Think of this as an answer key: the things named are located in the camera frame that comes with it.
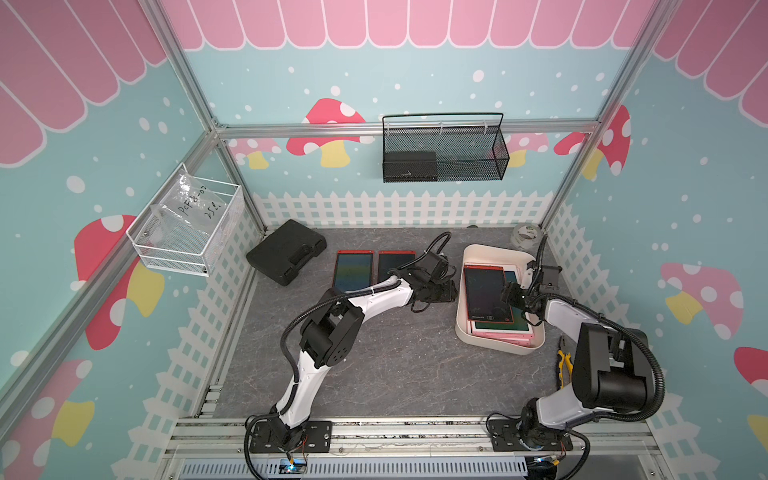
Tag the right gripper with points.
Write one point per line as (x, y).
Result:
(510, 293)

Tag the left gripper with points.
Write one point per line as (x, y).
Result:
(448, 292)

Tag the white plastic storage box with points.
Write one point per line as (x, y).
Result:
(508, 260)

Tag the red frame writing tablet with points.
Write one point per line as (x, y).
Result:
(353, 270)

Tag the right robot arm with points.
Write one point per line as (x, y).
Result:
(614, 373)

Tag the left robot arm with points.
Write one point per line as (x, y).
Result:
(323, 335)

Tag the black box in basket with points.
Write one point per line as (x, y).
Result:
(410, 166)

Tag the clear tape roll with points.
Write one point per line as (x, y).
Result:
(526, 236)

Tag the black plastic tool case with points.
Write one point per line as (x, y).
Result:
(281, 255)

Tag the clear plastic bag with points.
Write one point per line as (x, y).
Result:
(186, 217)

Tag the yellow handled pliers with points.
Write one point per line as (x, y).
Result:
(564, 364)

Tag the black mesh wall basket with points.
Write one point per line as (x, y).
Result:
(469, 146)

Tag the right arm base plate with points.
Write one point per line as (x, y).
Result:
(508, 435)

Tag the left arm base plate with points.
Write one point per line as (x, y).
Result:
(272, 436)

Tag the white wire wall basket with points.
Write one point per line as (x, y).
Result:
(198, 264)

